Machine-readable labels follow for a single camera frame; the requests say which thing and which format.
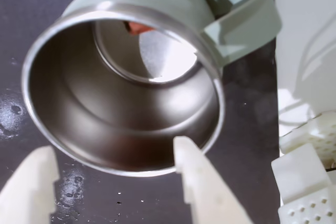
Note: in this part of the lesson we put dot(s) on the pale green steel cup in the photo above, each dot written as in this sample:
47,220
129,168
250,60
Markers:
126,98

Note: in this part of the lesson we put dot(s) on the dark grey table mat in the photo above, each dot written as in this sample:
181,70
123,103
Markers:
39,3

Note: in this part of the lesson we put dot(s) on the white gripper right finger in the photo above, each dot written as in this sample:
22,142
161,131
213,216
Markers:
207,187

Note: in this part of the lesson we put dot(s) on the red-brown cube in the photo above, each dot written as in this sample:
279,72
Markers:
137,27

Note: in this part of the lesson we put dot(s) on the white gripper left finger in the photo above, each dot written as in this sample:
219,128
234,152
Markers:
29,192

